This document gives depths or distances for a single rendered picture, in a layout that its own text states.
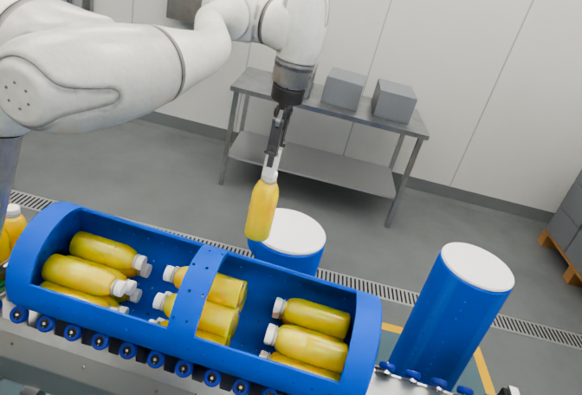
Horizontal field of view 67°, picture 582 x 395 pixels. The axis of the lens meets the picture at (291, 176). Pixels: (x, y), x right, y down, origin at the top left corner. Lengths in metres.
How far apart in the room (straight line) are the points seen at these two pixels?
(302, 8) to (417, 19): 3.35
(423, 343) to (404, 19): 3.00
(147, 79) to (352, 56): 3.80
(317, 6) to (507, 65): 3.67
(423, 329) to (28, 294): 1.39
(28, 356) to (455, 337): 1.42
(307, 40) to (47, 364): 1.04
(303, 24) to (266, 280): 0.70
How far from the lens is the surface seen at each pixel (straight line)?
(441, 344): 1.91
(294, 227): 1.63
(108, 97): 0.48
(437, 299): 1.82
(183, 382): 1.24
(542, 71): 4.64
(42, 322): 1.33
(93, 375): 1.34
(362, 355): 1.05
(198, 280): 1.06
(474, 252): 1.92
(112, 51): 0.49
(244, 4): 0.97
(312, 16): 0.94
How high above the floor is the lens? 1.93
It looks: 27 degrees down
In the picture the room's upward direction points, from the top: 14 degrees clockwise
